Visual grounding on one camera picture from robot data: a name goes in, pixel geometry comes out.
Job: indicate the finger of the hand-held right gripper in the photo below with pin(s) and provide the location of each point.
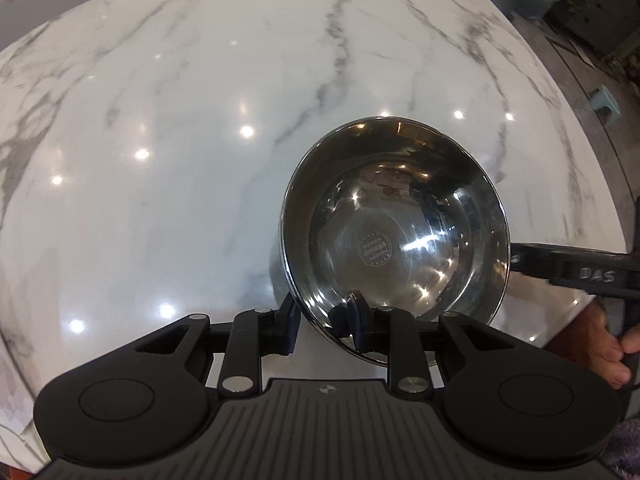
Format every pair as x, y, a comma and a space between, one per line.
530, 260

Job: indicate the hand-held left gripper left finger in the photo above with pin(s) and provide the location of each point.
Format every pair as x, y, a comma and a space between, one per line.
287, 332

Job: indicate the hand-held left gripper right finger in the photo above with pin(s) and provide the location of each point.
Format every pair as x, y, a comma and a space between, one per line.
361, 327

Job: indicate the steel bowl with blue outside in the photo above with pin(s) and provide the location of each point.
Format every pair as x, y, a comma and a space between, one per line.
395, 240

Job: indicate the person's right hand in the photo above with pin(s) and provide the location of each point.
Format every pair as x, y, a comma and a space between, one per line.
607, 350

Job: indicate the small green stool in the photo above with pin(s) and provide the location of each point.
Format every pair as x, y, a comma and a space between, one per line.
604, 99

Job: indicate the purple cloth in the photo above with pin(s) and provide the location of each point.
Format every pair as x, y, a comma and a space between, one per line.
625, 452

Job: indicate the dark grey cabinet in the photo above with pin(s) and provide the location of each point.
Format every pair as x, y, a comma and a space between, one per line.
612, 10

